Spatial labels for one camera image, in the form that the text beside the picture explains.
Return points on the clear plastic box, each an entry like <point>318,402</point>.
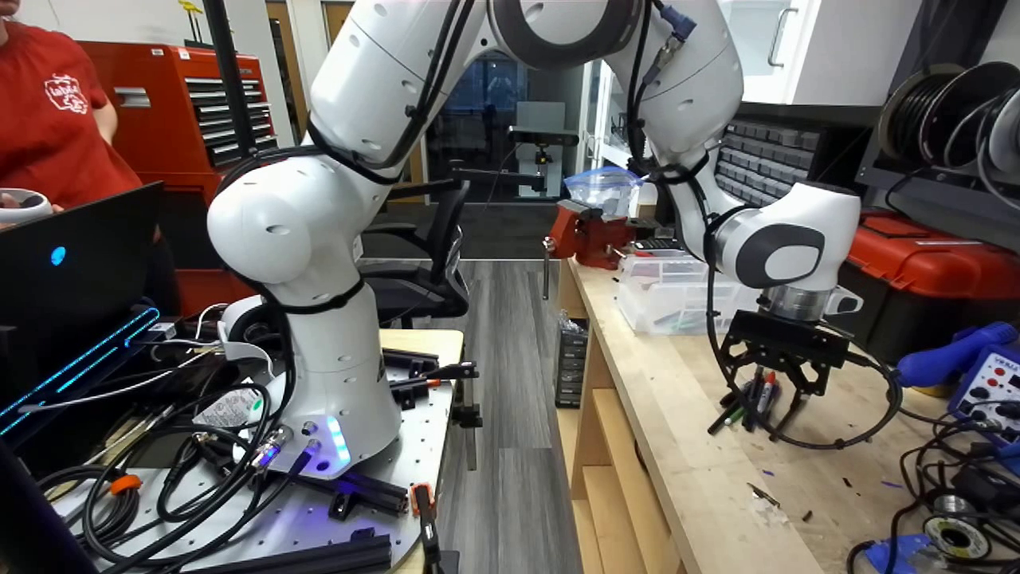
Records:
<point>663,290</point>

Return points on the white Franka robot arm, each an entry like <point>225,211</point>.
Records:
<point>307,223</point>

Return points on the red lidded black toolbox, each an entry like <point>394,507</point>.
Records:
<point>935,266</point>

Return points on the small parts drawer organizer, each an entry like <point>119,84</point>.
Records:
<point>769,160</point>

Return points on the red bench vise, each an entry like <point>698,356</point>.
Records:
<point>591,236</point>

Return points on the round metal part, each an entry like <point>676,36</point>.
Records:
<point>956,532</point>

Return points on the black stand pole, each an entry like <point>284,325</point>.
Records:
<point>226,75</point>

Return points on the white VR controller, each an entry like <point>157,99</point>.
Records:
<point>20,204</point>

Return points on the red capped marker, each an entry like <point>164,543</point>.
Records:
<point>767,400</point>

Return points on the black tool hanging on bench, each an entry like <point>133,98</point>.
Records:
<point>572,367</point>

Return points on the red tool chest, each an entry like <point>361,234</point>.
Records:
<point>207,129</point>

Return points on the white cabinet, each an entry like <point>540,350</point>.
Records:
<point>840,49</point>

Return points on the blue soldering station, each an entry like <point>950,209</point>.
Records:
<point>972,371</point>

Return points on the black office chair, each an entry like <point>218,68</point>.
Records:
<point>431,266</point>

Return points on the black laptop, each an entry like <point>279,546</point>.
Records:
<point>73,259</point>

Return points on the person in red shirt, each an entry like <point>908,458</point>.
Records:
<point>52,116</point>

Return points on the blue marker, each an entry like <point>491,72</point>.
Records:
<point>752,405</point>

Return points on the black case with blue edges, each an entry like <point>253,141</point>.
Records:
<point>73,367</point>

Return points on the clear plastic bag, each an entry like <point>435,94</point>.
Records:
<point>607,188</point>

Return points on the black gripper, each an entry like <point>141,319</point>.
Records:
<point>793,340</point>

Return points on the grey robot mounting plate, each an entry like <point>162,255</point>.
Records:
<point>419,449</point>

